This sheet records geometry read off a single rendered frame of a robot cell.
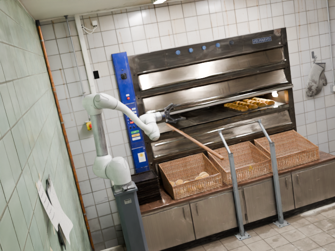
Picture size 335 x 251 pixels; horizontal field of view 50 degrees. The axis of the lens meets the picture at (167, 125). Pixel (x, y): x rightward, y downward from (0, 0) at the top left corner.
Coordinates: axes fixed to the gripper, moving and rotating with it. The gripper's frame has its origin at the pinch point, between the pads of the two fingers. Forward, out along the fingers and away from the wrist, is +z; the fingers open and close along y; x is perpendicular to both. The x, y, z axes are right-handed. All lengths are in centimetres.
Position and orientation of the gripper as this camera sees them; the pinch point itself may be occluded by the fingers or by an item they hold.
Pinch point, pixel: (180, 111)
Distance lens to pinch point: 351.4
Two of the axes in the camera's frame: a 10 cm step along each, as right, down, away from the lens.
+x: 2.5, 1.6, -9.5
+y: 1.8, 9.6, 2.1
